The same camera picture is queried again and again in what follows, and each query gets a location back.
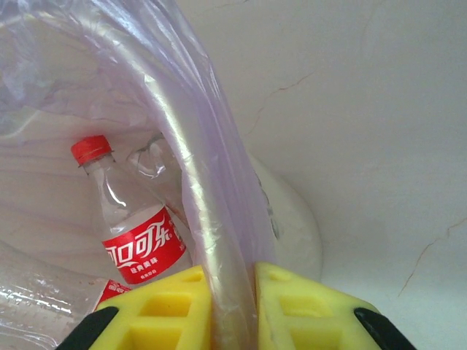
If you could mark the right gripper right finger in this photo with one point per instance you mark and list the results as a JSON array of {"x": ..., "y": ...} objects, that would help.
[{"x": 310, "y": 317}]

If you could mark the white round plastic bin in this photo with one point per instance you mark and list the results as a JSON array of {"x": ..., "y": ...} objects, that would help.
[{"x": 292, "y": 226}]

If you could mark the clear bottle red label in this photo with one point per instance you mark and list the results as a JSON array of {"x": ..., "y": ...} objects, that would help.
[
  {"x": 142, "y": 248},
  {"x": 36, "y": 302}
]

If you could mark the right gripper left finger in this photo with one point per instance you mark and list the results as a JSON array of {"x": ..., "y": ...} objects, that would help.
[{"x": 164, "y": 321}]

